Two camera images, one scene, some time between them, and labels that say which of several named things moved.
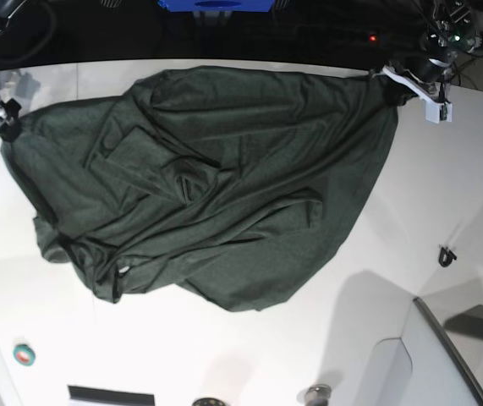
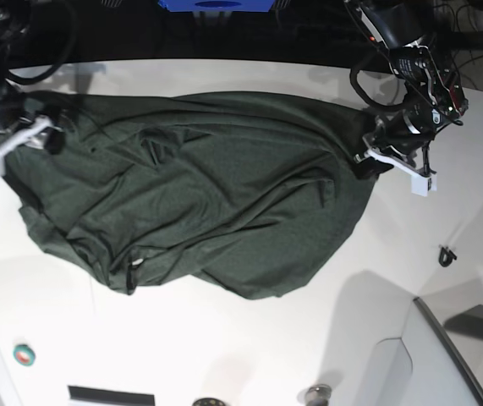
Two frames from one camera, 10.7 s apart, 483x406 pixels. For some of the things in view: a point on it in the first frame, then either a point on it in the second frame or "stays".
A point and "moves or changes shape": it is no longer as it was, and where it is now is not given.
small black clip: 446,257 stays
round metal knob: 317,395 stays
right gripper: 426,68 -> 408,130
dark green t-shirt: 240,186 moves or changes shape
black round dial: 208,402 stays
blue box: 222,6 stays
